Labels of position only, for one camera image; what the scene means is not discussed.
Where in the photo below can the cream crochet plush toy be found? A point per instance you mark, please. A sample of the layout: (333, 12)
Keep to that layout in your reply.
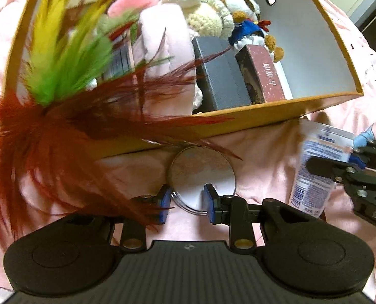
(203, 15)

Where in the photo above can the round clear lid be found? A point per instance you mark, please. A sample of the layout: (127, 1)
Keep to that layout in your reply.
(200, 171)

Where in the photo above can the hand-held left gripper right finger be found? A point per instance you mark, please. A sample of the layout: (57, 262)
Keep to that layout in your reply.
(210, 202)

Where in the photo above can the colourful feather toy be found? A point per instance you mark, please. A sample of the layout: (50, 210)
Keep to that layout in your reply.
(48, 126)

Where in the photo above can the brown dog plush toy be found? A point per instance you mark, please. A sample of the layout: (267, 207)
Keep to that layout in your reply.
(238, 0)

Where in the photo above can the orange cardboard box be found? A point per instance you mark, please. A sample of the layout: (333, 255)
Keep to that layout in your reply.
(317, 53)

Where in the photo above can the white and blue tube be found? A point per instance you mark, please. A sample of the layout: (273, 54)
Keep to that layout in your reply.
(320, 142)

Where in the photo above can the blue labelled packet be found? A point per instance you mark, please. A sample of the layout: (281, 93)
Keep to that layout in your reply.
(119, 63)

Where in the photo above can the pale pink plush toy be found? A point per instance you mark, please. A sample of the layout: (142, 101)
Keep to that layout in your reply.
(172, 31)

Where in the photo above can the maroon rectangular box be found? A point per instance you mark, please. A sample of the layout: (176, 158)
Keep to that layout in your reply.
(267, 76)

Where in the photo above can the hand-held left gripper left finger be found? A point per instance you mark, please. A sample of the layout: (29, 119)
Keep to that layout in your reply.
(164, 205)

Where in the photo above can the grey rectangular box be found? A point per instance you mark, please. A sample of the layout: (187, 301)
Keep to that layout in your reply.
(222, 79)

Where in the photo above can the pink printed blanket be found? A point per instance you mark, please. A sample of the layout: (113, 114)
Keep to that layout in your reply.
(263, 152)

